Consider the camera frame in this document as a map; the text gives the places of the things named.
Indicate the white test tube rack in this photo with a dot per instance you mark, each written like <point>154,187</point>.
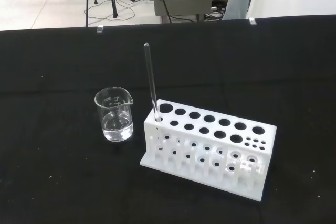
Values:
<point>210,140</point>

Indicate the glass beaker with water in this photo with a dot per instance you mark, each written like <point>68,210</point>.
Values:
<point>116,127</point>

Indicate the clear cloth clip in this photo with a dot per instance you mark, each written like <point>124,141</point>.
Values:
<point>252,21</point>
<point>99,29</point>

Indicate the black bench cloth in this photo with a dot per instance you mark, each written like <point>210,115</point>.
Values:
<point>52,103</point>

